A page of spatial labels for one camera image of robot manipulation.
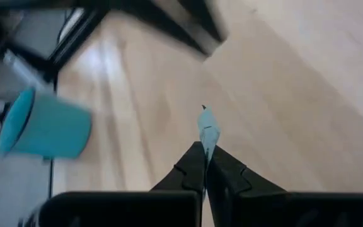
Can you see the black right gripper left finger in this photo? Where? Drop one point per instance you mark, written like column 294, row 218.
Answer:
column 181, row 208

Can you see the black metal table frame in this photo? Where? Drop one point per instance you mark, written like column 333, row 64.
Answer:
column 80, row 38

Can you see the green white sweetener packet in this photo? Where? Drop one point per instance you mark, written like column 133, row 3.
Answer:
column 209, row 132

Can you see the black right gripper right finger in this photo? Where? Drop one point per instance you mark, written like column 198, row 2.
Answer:
column 247, row 205

